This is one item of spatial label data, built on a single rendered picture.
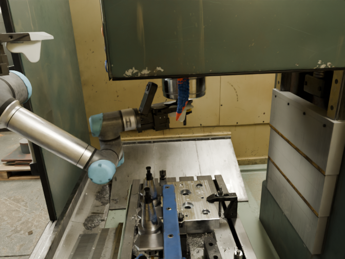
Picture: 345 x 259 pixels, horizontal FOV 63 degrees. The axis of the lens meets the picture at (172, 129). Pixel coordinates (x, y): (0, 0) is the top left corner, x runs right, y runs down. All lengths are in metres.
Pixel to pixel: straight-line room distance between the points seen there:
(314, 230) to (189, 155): 1.15
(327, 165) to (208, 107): 1.26
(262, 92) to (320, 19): 1.47
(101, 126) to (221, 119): 1.35
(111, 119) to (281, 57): 0.55
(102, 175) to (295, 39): 0.63
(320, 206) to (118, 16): 0.86
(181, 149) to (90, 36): 1.02
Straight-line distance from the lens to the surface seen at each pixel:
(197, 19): 0.67
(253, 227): 1.73
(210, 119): 2.14
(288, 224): 1.41
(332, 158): 1.00
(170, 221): 0.76
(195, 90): 0.95
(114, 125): 0.95
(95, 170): 0.86
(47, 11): 1.67
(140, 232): 0.76
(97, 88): 2.09
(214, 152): 2.12
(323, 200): 1.08
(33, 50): 0.66
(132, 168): 2.03
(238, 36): 0.69
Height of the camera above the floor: 1.71
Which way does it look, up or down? 21 degrees down
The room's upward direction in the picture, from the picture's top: 2 degrees counter-clockwise
